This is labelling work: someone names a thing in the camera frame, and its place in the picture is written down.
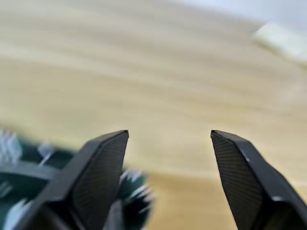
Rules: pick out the dark green patterned T-shirt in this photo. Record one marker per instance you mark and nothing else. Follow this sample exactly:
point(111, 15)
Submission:
point(19, 172)

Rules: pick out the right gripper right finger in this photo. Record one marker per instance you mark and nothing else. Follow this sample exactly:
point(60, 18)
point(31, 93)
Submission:
point(244, 182)

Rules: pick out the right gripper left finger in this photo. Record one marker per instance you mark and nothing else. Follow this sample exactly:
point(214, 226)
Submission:
point(91, 182)

